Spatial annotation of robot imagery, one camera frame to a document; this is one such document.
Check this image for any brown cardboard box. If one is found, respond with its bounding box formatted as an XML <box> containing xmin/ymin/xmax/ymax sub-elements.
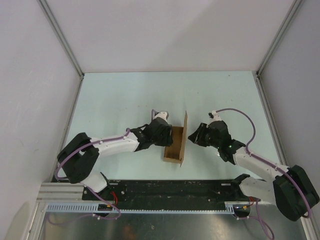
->
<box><xmin>163</xmin><ymin>111</ymin><xmax>188</xmax><ymax>166</ymax></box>

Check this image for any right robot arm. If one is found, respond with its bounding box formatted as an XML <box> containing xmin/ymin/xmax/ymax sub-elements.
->
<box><xmin>188</xmin><ymin>120</ymin><xmax>320</xmax><ymax>221</ymax></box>

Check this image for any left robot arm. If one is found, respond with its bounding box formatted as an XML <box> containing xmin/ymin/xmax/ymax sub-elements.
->
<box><xmin>55</xmin><ymin>117</ymin><xmax>173</xmax><ymax>200</ymax></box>

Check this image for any grey slotted cable duct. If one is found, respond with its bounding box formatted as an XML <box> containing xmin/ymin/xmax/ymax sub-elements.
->
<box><xmin>43</xmin><ymin>201</ymin><xmax>236</xmax><ymax>215</ymax></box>

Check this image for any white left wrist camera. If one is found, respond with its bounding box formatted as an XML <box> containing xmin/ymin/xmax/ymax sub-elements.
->
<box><xmin>151</xmin><ymin>109</ymin><xmax>169</xmax><ymax>124</ymax></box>

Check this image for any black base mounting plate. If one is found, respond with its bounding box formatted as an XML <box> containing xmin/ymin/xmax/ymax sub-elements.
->
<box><xmin>82</xmin><ymin>179</ymin><xmax>251</xmax><ymax>211</ymax></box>

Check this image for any aluminium corner post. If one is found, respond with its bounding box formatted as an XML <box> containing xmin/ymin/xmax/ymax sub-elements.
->
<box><xmin>255</xmin><ymin>0</ymin><xmax>305</xmax><ymax>76</ymax></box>
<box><xmin>37</xmin><ymin>0</ymin><xmax>84</xmax><ymax>79</ymax></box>

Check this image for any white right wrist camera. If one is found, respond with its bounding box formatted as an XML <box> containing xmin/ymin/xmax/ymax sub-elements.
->
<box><xmin>208</xmin><ymin>110</ymin><xmax>222</xmax><ymax>124</ymax></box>

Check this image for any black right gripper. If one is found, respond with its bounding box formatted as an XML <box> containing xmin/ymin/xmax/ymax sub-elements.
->
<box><xmin>187</xmin><ymin>123</ymin><xmax>221</xmax><ymax>149</ymax></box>

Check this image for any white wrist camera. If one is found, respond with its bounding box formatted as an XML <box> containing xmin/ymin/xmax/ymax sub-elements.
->
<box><xmin>208</xmin><ymin>110</ymin><xmax>222</xmax><ymax>124</ymax></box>
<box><xmin>151</xmin><ymin>109</ymin><xmax>169</xmax><ymax>124</ymax></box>

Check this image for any left aluminium corner post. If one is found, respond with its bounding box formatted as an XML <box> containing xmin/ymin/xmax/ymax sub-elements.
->
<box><xmin>37</xmin><ymin>0</ymin><xmax>84</xmax><ymax>79</ymax></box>

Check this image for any right aluminium corner post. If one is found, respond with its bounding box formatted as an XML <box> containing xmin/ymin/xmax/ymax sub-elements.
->
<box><xmin>255</xmin><ymin>0</ymin><xmax>305</xmax><ymax>76</ymax></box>

